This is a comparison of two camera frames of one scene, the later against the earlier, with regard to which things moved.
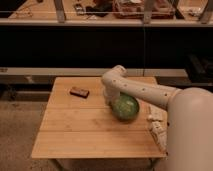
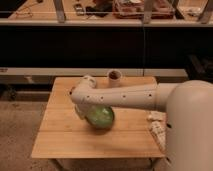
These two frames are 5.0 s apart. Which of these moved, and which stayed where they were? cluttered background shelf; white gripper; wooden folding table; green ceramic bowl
Moved: white gripper; green ceramic bowl
Stayed: wooden folding table; cluttered background shelf
